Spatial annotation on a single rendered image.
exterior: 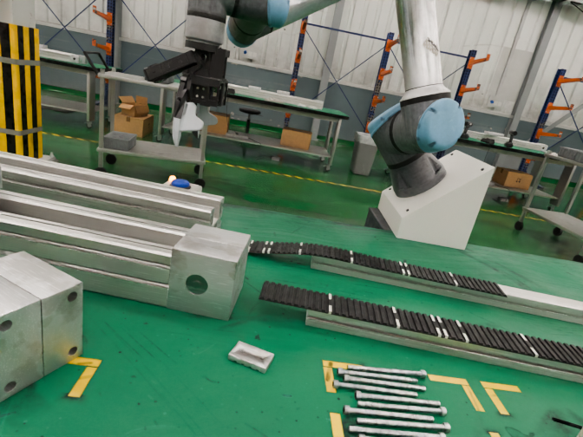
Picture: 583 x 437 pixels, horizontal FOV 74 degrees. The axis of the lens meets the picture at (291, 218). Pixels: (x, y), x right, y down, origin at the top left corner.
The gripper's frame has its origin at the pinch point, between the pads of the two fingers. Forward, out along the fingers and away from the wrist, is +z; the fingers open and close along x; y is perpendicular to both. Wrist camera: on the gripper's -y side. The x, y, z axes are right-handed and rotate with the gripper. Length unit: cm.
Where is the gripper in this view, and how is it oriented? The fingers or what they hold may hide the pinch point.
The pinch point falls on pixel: (184, 140)
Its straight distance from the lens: 89.7
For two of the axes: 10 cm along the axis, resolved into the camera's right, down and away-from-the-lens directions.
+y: 9.8, 2.0, -0.2
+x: 0.9, -3.3, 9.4
